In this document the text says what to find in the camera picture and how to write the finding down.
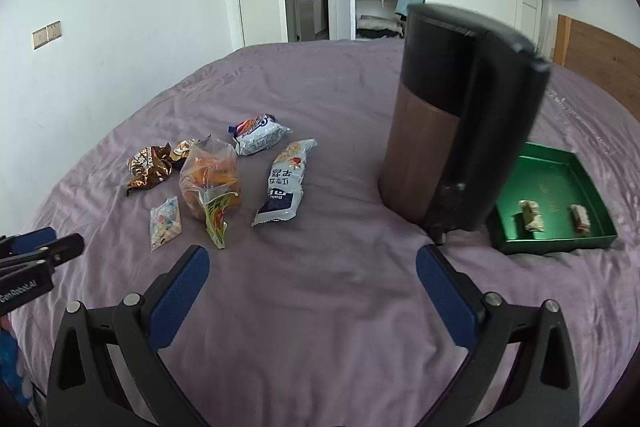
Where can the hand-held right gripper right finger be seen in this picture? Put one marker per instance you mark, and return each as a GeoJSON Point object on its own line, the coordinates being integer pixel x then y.
{"type": "Point", "coordinates": [446, 297]}

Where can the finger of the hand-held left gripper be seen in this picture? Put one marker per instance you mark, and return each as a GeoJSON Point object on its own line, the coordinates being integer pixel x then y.
{"type": "Point", "coordinates": [32, 241]}
{"type": "Point", "coordinates": [60, 249]}

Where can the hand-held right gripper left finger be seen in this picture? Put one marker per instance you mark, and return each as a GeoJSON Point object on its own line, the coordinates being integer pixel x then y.
{"type": "Point", "coordinates": [181, 292]}

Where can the small white snack packet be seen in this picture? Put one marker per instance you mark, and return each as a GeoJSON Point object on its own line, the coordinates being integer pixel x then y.
{"type": "Point", "coordinates": [165, 222]}

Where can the snack packets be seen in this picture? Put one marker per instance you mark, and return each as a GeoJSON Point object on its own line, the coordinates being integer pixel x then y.
{"type": "Point", "coordinates": [210, 182]}

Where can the large brown foil snack packet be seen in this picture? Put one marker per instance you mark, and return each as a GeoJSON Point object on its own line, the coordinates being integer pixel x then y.
{"type": "Point", "coordinates": [147, 169]}

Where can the long white snack packet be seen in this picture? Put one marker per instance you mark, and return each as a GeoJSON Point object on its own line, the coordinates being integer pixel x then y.
{"type": "Point", "coordinates": [285, 184]}

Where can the green box tray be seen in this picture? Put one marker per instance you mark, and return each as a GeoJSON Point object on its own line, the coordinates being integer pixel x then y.
{"type": "Point", "coordinates": [550, 177]}

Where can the blue patterned cloth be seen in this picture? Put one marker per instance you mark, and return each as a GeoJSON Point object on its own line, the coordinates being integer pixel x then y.
{"type": "Point", "coordinates": [7, 357]}

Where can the small wrapped candy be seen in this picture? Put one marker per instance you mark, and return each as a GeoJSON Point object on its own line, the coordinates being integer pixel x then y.
{"type": "Point", "coordinates": [531, 216]}
{"type": "Point", "coordinates": [580, 218]}

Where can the purple bed sheet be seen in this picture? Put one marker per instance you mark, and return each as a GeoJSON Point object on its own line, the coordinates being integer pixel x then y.
{"type": "Point", "coordinates": [320, 282]}

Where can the small brown foil snack packet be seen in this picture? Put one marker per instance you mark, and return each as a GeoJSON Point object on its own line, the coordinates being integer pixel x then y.
{"type": "Point", "coordinates": [182, 150]}

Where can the blue and white snack packet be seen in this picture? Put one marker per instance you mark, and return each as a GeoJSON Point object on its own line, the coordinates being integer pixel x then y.
{"type": "Point", "coordinates": [260, 134]}

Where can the black and wood cylinder bin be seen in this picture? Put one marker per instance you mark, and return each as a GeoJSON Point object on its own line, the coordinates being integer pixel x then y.
{"type": "Point", "coordinates": [450, 117]}

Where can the stack of white and black clothes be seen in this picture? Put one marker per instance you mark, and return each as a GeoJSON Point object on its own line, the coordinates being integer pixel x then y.
{"type": "Point", "coordinates": [379, 27]}

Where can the wooden headboard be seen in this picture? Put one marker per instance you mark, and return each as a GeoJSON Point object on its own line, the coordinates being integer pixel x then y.
{"type": "Point", "coordinates": [600, 52]}

